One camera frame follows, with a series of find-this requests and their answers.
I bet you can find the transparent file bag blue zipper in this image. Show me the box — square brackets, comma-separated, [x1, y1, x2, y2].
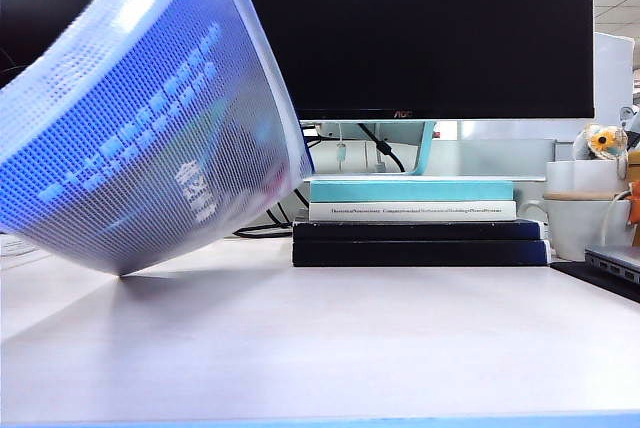
[0, 0, 315, 278]

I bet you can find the black looped cable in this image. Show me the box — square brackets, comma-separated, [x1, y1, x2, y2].
[233, 202, 296, 240]
[267, 187, 311, 227]

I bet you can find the black desk mat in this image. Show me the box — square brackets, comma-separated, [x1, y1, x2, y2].
[548, 260, 640, 305]

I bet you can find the silver laptop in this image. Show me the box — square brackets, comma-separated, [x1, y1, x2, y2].
[583, 245, 640, 285]

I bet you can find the teal white monitor stand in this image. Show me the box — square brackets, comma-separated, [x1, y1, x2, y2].
[299, 120, 546, 184]

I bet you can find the white board panel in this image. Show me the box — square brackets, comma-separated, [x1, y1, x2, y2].
[593, 31, 634, 122]

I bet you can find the black monitor power cable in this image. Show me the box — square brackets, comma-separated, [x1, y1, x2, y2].
[356, 122, 406, 175]

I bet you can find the white book with printed spine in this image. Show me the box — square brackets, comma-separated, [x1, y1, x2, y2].
[308, 200, 518, 223]

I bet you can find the blue and white box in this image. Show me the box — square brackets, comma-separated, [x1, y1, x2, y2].
[0, 235, 49, 259]

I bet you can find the thick black book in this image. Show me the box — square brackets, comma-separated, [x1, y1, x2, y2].
[292, 240, 552, 268]

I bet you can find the thin white cable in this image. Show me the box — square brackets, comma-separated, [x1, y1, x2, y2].
[598, 189, 632, 249]

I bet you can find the frosted desk partition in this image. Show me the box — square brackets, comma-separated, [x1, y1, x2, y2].
[304, 139, 557, 209]

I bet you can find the plush toy with sunflower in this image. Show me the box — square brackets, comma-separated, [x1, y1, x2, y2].
[569, 122, 629, 182]

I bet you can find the white mug with wooden band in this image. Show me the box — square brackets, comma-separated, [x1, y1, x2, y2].
[517, 160, 634, 263]

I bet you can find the orange object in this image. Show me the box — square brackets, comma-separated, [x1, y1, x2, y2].
[624, 180, 640, 227]

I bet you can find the grey plush toy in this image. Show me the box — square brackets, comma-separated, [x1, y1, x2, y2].
[617, 105, 640, 150]

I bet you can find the teal book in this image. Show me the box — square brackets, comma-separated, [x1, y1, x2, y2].
[309, 180, 515, 203]

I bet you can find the thin black book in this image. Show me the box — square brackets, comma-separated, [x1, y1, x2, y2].
[292, 219, 547, 243]

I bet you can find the black AOC computer monitor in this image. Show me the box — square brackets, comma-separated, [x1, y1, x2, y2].
[227, 0, 596, 121]

